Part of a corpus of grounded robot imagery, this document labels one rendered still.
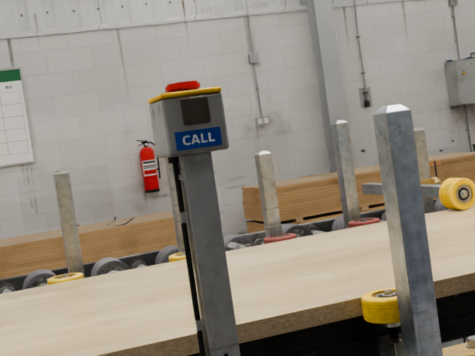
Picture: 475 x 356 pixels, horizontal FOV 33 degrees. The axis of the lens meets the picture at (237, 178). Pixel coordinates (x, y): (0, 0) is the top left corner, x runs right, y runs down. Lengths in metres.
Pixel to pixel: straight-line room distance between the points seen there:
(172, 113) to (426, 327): 0.41
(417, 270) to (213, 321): 0.27
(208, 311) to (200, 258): 0.06
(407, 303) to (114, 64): 7.34
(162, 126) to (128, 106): 7.33
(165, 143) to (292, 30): 7.95
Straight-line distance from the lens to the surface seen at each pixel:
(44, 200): 8.09
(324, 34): 8.74
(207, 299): 0.91
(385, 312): 1.16
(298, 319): 1.18
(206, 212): 0.90
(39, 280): 2.36
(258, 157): 2.09
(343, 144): 2.17
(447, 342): 1.32
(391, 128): 0.99
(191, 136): 0.88
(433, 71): 9.53
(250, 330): 1.16
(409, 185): 1.00
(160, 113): 0.89
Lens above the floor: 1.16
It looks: 3 degrees down
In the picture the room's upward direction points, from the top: 8 degrees counter-clockwise
